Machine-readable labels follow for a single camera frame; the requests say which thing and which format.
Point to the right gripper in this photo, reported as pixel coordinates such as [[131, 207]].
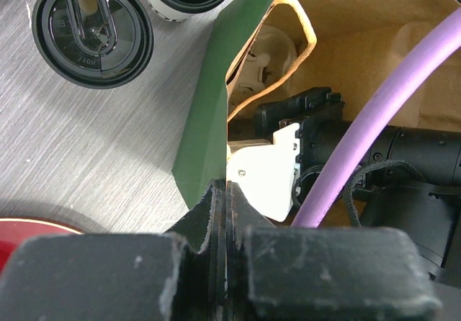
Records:
[[401, 177]]

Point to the green paper bag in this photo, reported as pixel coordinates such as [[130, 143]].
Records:
[[395, 61]]

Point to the red plate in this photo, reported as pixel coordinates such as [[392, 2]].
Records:
[[14, 231]]

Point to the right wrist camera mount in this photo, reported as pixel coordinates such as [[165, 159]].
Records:
[[266, 171]]

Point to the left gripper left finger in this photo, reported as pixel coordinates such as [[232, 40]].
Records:
[[174, 275]]

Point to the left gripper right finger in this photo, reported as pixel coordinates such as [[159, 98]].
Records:
[[336, 273]]

